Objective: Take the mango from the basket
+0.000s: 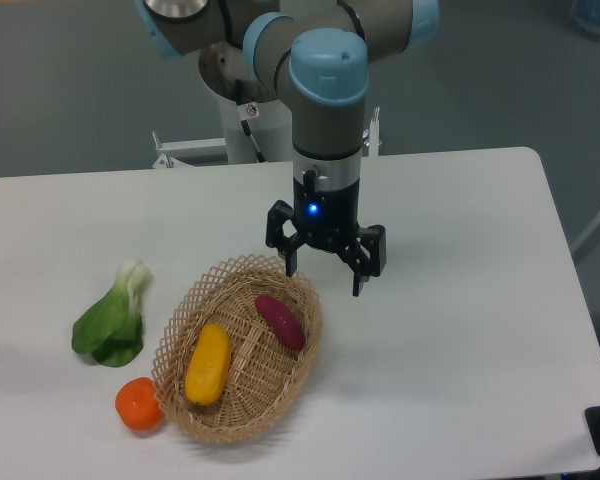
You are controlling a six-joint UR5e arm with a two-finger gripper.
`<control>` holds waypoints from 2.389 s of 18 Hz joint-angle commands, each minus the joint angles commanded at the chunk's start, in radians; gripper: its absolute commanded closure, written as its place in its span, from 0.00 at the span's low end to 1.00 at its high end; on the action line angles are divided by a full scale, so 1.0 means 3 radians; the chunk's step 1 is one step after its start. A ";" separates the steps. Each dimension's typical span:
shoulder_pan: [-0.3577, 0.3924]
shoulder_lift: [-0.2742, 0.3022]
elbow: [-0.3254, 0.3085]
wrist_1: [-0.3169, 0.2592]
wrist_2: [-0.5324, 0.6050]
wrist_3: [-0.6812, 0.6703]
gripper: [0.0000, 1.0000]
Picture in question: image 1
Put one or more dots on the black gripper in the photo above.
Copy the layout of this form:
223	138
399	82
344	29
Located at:
327	220

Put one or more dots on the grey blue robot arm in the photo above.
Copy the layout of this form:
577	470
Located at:
317	66

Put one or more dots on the woven wicker basket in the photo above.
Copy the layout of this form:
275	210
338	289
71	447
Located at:
264	377

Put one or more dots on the yellow mango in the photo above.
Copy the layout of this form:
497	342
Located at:
208	370

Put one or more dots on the purple sweet potato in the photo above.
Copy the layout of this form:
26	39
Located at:
282	321

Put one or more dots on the green bok choy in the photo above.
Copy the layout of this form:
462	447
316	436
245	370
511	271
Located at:
111	330

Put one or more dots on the orange tangerine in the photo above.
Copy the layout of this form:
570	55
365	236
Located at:
137	406

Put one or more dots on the blue bag in corner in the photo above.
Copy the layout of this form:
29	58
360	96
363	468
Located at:
586	15

